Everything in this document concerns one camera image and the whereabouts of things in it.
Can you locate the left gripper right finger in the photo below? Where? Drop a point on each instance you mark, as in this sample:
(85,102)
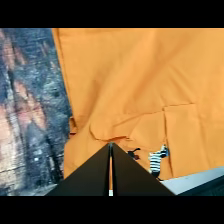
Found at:
(135,180)

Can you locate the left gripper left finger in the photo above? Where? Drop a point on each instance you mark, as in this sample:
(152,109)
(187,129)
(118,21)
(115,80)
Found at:
(88,178)

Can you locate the orange garment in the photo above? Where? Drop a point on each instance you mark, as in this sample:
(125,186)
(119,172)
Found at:
(140,86)

